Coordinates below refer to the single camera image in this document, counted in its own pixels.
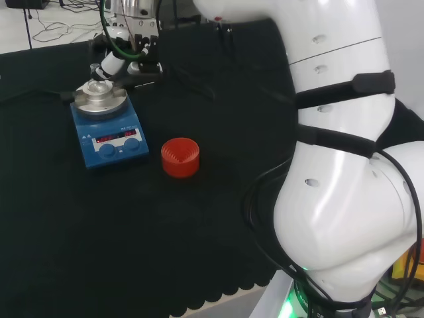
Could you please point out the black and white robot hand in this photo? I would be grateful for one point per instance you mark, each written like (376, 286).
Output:
(112, 63)

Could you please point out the heater with blue base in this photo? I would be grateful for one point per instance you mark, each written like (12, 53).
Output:
(112, 132)

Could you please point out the clear round-bottom glass flask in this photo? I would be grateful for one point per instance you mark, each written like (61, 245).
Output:
(96, 87)

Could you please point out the black box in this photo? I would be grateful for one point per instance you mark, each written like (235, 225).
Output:
(26, 4)

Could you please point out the black bench cloth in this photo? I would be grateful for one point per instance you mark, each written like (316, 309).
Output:
(132, 232)

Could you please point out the yellow stop button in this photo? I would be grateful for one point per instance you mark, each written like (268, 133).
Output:
(402, 265)

